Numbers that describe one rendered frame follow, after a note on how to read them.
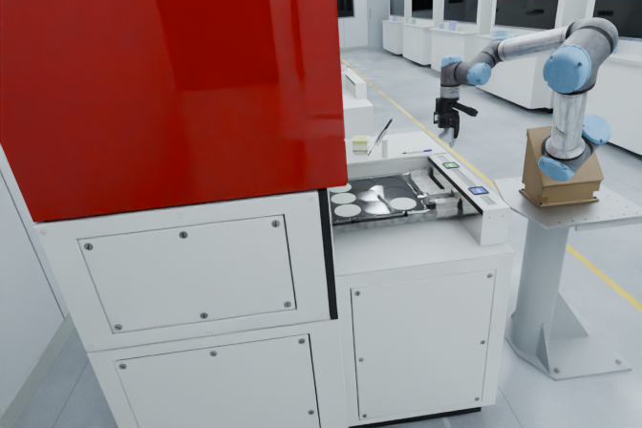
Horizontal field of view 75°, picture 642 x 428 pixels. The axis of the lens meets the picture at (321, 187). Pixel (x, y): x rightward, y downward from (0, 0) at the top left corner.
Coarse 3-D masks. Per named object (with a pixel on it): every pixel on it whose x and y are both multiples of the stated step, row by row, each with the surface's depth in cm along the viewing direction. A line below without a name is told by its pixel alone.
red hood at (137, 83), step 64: (0, 0) 78; (64, 0) 79; (128, 0) 80; (192, 0) 81; (256, 0) 82; (320, 0) 84; (0, 64) 82; (64, 64) 84; (128, 64) 85; (192, 64) 86; (256, 64) 87; (320, 64) 89; (0, 128) 87; (64, 128) 89; (128, 128) 90; (192, 128) 91; (256, 128) 93; (320, 128) 94; (64, 192) 94; (128, 192) 96; (192, 192) 98; (256, 192) 99
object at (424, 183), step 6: (414, 180) 184; (420, 180) 184; (426, 180) 183; (414, 186) 184; (420, 186) 177; (426, 186) 177; (432, 186) 176; (438, 186) 176; (420, 192) 175; (426, 192) 172; (426, 198) 168; (432, 210) 163; (438, 210) 157; (444, 210) 157; (450, 210) 157; (456, 210) 157; (438, 216) 158; (444, 216) 158
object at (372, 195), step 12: (360, 180) 184; (372, 180) 183; (384, 180) 182; (396, 180) 181; (348, 192) 173; (360, 192) 173; (372, 192) 172; (384, 192) 171; (396, 192) 170; (408, 192) 169; (336, 204) 164; (360, 204) 162; (372, 204) 162; (384, 204) 161; (420, 204) 158; (336, 216) 155; (360, 216) 154
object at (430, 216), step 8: (400, 216) 161; (408, 216) 161; (416, 216) 161; (424, 216) 161; (432, 216) 162; (448, 216) 162; (336, 224) 160; (344, 224) 160; (352, 224) 159; (360, 224) 160; (368, 224) 160; (376, 224) 160; (384, 224) 161; (392, 224) 161; (400, 224) 161
